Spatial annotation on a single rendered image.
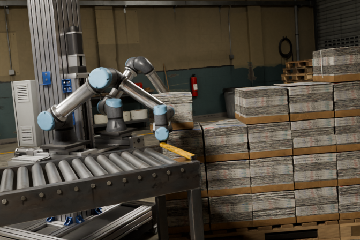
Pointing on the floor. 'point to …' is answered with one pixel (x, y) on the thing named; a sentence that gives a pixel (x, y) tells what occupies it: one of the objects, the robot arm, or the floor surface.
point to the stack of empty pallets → (298, 72)
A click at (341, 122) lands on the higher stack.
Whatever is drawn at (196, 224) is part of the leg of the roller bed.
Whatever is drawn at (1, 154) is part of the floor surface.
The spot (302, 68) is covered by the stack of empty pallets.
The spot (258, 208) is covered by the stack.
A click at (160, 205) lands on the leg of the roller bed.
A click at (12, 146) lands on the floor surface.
